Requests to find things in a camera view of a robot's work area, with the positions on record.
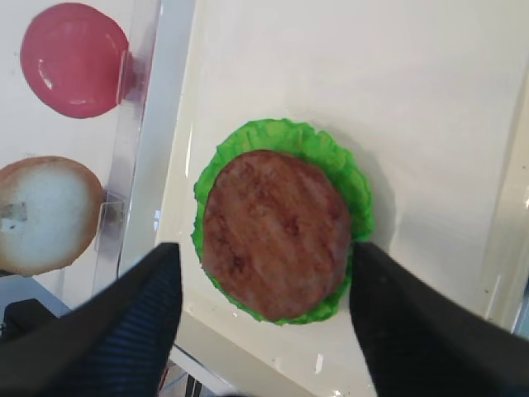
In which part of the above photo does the brown meat patty front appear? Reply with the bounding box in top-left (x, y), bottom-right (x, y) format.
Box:
top-left (202, 151), bottom-right (351, 322)

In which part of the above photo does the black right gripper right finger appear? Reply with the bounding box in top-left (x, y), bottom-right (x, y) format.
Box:
top-left (350, 242), bottom-right (528, 396)

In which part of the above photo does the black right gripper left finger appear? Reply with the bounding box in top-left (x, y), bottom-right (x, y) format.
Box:
top-left (1, 243), bottom-right (183, 396)

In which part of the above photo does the red tomato slice in rack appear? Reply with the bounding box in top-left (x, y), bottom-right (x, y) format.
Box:
top-left (20, 2), bottom-right (129, 119)

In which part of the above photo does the clear acrylic left rack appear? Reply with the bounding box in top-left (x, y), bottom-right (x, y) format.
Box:
top-left (92, 1), bottom-right (162, 295)

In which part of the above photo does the bread bun slice left rack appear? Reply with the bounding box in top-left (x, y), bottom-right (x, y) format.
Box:
top-left (1, 156), bottom-right (104, 276)

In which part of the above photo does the white rectangular serving tray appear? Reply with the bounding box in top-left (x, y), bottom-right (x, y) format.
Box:
top-left (157, 1), bottom-right (528, 396)

